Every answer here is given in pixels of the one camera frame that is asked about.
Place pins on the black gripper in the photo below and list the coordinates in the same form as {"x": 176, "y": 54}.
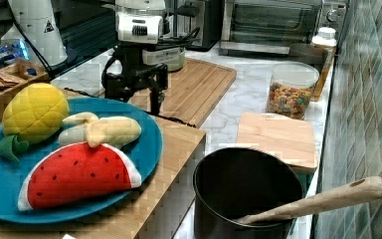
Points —
{"x": 125, "y": 74}

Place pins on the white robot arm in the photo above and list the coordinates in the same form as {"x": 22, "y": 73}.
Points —
{"x": 143, "y": 22}

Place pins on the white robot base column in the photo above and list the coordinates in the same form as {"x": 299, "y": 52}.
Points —
{"x": 35, "y": 20}

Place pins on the plush banana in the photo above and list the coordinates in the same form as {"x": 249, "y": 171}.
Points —
{"x": 89, "y": 128}

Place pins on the large bamboo cutting board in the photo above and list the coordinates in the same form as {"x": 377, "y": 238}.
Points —
{"x": 192, "y": 92}

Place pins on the plush watermelon slice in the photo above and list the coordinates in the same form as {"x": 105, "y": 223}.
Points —
{"x": 75, "y": 172}

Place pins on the yellow plush pineapple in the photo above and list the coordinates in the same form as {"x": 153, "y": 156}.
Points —
{"x": 34, "y": 114}

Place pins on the black coffee machine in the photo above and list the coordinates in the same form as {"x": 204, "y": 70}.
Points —
{"x": 206, "y": 15}

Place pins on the black pot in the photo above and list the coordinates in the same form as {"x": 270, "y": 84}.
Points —
{"x": 233, "y": 182}

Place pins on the toaster oven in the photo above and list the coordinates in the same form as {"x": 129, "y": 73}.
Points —
{"x": 271, "y": 26}

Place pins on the clear cereal container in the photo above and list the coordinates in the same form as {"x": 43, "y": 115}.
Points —
{"x": 291, "y": 89}

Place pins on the small wooden board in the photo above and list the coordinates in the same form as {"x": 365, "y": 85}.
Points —
{"x": 290, "y": 140}

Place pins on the blue plate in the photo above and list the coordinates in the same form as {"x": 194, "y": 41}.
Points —
{"x": 144, "y": 153}

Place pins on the dark jar with white lid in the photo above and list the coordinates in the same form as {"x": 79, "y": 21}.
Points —
{"x": 325, "y": 40}

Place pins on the wooden spoon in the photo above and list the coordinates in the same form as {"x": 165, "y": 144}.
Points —
{"x": 357, "y": 192}

